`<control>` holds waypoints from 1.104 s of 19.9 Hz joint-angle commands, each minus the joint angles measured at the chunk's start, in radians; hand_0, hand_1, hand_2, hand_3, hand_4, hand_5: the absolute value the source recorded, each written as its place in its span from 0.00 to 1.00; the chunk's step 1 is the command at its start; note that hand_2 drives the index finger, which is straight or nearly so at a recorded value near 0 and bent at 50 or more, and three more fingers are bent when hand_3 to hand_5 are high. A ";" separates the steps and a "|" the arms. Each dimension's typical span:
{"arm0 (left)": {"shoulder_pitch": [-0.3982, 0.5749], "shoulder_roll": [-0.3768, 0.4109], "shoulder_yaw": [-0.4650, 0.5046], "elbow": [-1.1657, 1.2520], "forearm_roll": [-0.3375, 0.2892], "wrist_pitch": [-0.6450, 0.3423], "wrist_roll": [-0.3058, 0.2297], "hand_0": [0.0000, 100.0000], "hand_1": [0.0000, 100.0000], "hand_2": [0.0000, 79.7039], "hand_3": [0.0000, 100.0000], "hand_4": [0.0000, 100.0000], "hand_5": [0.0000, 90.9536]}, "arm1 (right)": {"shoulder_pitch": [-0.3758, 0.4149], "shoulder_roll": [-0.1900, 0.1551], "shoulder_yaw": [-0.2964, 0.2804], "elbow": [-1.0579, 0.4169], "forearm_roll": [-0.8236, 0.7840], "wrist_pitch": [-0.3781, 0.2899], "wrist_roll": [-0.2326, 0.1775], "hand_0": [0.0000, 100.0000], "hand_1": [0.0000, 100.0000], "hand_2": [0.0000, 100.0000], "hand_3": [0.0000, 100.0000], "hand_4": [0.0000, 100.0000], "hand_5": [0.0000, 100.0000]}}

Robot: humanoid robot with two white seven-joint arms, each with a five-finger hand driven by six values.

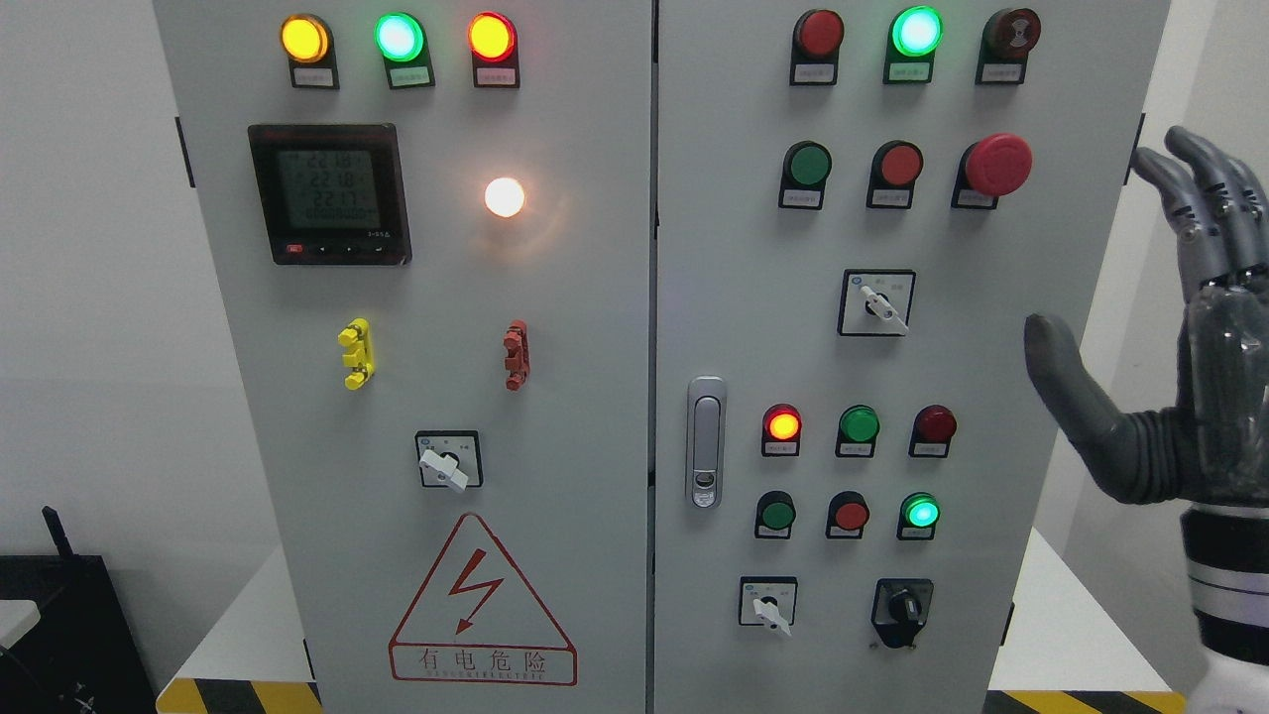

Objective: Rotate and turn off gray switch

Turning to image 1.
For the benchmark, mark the gray rotary switch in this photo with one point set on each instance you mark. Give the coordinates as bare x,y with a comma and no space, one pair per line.
768,602
876,303

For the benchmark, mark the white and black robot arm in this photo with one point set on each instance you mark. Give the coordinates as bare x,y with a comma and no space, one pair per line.
1227,554

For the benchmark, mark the gray electrical cabinet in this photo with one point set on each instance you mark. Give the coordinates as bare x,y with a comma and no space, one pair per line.
649,137

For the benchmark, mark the red-brown toggle latch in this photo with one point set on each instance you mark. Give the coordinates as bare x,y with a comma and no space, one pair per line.
516,361

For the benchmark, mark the lit red indicator light middle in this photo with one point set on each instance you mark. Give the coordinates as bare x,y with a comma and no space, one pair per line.
782,430

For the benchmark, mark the white glowing indicator light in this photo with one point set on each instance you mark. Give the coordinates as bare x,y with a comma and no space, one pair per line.
505,197

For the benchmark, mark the green push button lower row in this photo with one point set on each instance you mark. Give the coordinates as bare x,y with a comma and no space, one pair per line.
775,514

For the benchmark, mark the green push button row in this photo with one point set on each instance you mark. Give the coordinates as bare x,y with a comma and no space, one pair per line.
804,176
775,514

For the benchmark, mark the green indicator light middle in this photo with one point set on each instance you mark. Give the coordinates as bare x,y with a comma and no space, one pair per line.
858,427

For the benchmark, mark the green indicator light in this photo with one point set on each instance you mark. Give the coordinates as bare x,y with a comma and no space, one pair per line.
403,43
913,39
858,427

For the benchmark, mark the green push button upper row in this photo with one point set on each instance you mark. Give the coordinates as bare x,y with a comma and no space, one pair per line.
804,176

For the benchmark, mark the red push button lower row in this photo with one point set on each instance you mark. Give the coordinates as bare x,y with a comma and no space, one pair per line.
847,517

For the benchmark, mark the red push button row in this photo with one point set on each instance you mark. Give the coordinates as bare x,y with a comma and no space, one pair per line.
847,517
894,171

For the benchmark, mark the yellow toggle latch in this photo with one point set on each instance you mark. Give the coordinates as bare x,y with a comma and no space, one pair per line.
358,355

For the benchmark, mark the red electrical hazard warning sticker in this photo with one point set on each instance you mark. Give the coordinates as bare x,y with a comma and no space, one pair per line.
476,619

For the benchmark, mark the lit green push button lower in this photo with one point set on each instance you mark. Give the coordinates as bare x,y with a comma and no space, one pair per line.
919,516

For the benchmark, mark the red push button upper row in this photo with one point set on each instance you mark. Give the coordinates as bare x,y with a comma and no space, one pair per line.
894,171

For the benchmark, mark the black digital power meter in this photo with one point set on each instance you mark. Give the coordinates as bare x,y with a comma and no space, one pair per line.
332,195

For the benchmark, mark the red-orange indicator light top left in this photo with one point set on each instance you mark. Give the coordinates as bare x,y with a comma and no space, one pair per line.
493,40

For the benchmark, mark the red indicator light top right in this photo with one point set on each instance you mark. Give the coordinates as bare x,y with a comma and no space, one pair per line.
814,49

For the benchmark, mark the green indicator light top left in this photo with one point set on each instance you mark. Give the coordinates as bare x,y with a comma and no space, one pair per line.
403,43

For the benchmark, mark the red emergency stop mushroom button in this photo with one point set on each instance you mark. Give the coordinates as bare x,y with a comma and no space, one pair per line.
990,168

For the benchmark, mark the green indicator light top right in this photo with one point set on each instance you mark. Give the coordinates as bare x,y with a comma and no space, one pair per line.
913,39

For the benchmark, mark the yellow indicator light top left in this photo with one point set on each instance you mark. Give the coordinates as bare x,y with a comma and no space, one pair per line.
309,46

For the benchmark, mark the dark red buzzer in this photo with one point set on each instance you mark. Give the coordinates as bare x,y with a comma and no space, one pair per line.
1007,40

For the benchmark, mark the black box with antenna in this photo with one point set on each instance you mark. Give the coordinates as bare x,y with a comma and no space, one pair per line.
73,651

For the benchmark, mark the silver door lock handle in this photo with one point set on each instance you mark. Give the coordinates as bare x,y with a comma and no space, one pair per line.
705,437

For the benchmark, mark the gray rotary switch left door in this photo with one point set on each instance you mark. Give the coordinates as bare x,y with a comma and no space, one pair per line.
449,459

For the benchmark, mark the gray rotary switch bottom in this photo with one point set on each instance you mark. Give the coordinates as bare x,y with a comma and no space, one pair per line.
768,602

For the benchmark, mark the black rotary selector switch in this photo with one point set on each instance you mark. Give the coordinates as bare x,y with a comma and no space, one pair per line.
900,609

